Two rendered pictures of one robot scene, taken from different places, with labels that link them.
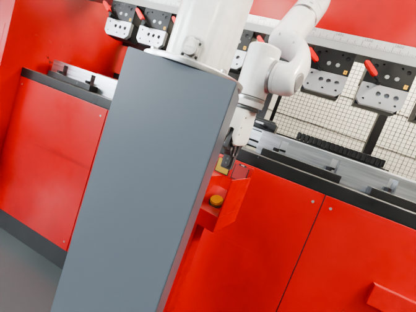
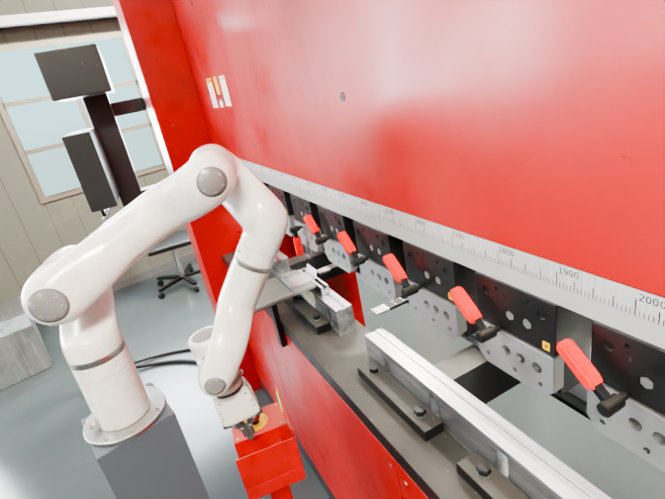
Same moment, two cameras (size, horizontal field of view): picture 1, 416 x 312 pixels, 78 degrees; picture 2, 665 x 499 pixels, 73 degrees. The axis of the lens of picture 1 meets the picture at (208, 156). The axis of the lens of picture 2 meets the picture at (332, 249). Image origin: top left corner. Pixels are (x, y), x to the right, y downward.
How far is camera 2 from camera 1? 128 cm
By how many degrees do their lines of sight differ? 50
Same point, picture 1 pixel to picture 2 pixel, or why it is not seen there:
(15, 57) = (211, 251)
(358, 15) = (367, 170)
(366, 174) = (468, 431)
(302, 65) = (206, 371)
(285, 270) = not seen: outside the picture
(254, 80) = not seen: hidden behind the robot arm
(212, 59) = (104, 426)
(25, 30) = (206, 225)
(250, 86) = not seen: hidden behind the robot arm
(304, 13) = (233, 273)
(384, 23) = (393, 181)
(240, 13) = (100, 394)
